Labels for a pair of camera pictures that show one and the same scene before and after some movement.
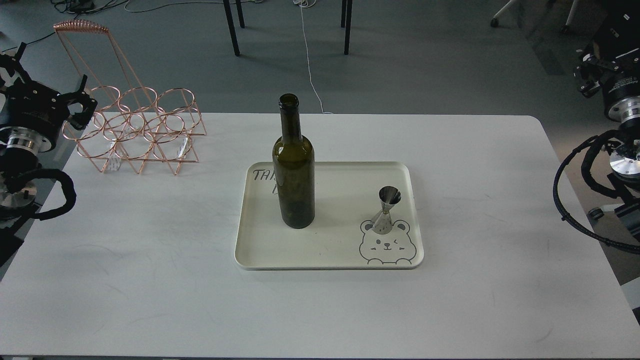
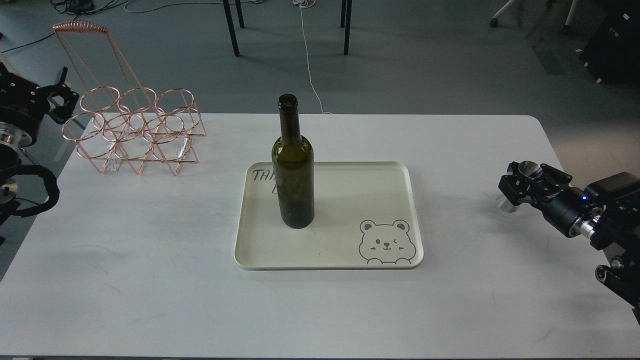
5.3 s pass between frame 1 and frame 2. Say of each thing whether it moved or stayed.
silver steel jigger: moved
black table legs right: stayed
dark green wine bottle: stayed
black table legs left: stayed
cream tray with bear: stayed
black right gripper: moved
